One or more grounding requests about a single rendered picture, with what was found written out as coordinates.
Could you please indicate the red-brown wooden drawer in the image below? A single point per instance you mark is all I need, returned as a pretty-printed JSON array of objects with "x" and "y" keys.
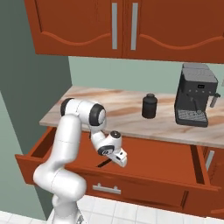
[{"x": 157, "y": 163}]

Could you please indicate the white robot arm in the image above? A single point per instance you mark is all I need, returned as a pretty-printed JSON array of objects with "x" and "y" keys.
[{"x": 67, "y": 140}]

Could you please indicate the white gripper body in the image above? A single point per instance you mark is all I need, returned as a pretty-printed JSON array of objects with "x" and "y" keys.
[{"x": 120, "y": 157}]

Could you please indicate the black lidded jar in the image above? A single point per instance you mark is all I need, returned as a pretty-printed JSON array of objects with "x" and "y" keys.
[{"x": 149, "y": 106}]

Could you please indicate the red-brown base cabinet door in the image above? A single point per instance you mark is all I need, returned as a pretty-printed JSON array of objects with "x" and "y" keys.
[{"x": 217, "y": 180}]

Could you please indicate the dark grey coffee machine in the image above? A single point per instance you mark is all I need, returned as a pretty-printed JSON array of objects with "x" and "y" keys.
[{"x": 194, "y": 96}]

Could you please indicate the red-brown cupboard door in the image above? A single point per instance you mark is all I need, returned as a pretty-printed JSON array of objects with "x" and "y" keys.
[
  {"x": 180, "y": 26},
  {"x": 73, "y": 26}
]

